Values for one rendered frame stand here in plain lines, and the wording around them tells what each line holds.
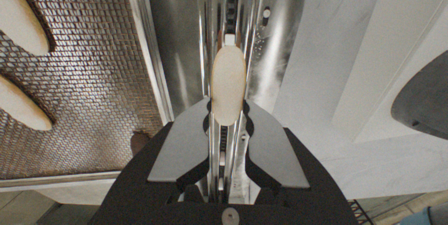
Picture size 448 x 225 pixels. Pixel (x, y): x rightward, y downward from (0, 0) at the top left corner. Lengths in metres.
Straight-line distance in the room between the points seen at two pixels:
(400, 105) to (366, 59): 0.09
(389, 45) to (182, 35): 0.31
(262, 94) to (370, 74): 0.18
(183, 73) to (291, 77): 0.21
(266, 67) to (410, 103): 0.21
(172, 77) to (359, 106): 0.36
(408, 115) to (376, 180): 0.52
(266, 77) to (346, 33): 0.16
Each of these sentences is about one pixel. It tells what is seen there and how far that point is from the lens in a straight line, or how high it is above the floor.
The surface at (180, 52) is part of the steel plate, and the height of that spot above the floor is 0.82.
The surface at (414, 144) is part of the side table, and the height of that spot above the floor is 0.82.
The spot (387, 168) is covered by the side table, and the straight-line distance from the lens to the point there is 0.75.
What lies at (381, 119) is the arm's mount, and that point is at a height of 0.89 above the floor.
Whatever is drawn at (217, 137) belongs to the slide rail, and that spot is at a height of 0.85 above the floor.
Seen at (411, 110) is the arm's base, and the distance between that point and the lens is 0.31.
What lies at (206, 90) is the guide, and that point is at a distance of 0.20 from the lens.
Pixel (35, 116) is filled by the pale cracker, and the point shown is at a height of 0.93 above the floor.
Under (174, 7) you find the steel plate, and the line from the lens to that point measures 0.24.
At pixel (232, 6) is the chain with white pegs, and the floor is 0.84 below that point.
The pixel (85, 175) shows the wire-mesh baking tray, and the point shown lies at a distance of 0.42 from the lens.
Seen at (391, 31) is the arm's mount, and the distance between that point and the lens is 0.30.
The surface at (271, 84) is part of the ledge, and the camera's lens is 0.21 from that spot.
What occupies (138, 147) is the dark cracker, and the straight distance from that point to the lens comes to 0.27.
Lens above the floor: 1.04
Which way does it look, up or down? 60 degrees down
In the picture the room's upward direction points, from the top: 178 degrees counter-clockwise
